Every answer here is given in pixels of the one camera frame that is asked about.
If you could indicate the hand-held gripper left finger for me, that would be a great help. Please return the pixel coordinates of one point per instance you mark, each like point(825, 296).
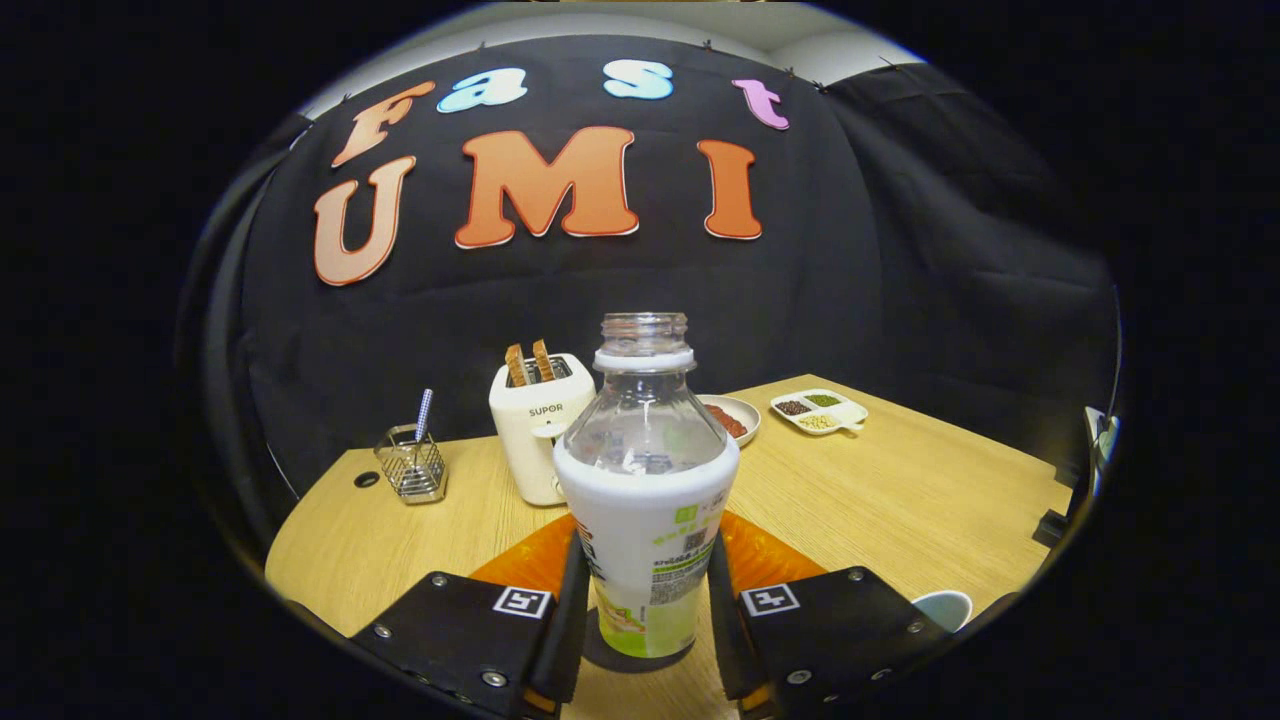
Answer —
point(562, 630)

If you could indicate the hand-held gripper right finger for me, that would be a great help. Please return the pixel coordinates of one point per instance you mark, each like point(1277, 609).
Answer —
point(728, 640)

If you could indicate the clear juice bottle white label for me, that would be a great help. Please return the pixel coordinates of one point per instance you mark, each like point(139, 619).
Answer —
point(645, 500)

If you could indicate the white toaster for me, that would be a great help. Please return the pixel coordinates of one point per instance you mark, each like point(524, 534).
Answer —
point(525, 440)

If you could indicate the round plate with meat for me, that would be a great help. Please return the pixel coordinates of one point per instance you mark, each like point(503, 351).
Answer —
point(738, 420)

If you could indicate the wooden table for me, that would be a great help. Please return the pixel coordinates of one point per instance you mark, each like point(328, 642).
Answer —
point(900, 500)

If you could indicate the white divided dish with grains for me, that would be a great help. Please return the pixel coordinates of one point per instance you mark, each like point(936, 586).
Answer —
point(820, 412)

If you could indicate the thin utensil in holder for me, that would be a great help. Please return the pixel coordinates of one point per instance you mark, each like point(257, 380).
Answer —
point(424, 410)

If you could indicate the toast slice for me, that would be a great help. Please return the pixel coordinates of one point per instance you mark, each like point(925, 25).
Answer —
point(543, 360)
point(516, 366)

